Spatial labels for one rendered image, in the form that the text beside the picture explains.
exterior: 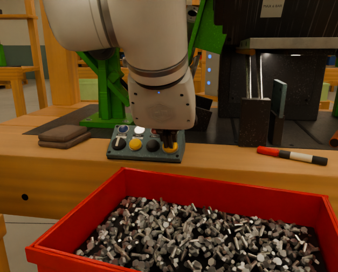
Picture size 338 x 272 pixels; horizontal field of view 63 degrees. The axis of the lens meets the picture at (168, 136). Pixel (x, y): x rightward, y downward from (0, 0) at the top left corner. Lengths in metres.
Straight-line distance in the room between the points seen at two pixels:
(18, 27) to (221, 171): 11.95
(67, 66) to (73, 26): 0.92
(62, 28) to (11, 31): 12.11
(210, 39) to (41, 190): 0.52
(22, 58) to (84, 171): 11.74
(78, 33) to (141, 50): 0.07
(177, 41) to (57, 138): 0.40
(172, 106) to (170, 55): 0.09
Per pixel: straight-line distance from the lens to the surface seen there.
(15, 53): 12.39
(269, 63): 0.89
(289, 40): 0.55
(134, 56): 0.35
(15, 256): 1.90
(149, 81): 0.36
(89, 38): 0.33
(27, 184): 0.67
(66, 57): 1.24
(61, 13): 0.33
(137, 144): 0.54
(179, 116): 0.42
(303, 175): 0.55
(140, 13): 0.31
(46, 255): 0.32
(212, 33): 0.72
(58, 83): 1.27
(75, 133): 0.67
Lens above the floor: 1.11
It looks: 18 degrees down
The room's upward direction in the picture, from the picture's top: straight up
